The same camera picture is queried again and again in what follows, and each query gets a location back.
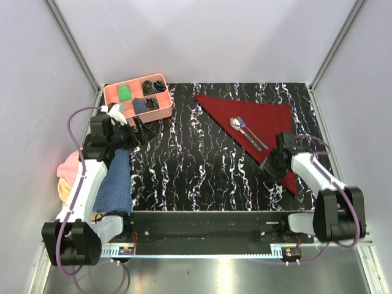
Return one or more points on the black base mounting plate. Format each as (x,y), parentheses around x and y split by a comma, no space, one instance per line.
(254,226)

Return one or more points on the blue checkered cloth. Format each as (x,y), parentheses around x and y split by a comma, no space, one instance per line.
(116,186)

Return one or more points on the yellow patterned dark sock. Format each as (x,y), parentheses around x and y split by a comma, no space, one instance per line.
(147,88)

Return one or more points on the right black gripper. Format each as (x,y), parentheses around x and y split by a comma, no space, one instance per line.
(267,164)

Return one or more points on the iridescent rainbow fork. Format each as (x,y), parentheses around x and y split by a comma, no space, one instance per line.
(243,125)

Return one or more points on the peach orange cloth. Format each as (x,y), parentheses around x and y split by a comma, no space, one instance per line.
(64,189)

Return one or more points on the grey blue rolled sock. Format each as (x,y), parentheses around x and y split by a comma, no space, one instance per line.
(139,106)

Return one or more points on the iridescent handled spoon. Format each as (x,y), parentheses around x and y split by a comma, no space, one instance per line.
(236,125)

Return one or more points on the dark striped rolled sock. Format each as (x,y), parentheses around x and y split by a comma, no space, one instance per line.
(152,104)

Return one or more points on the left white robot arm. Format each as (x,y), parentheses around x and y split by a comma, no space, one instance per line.
(73,239)

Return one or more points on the green rolled sock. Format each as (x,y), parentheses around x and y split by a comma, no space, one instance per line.
(124,93)

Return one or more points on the blue patterned dark sock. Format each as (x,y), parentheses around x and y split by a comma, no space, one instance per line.
(159,86)

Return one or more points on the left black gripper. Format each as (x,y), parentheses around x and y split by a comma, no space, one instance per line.
(144,134)

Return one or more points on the pink divided organizer tray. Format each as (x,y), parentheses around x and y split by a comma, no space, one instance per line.
(164,99)

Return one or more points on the dark red cloth napkin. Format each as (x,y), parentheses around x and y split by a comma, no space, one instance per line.
(265,120)

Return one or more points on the pink cloth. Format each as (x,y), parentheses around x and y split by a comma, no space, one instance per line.
(69,168)

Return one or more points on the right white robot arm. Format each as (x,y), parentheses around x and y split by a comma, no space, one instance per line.
(339,214)

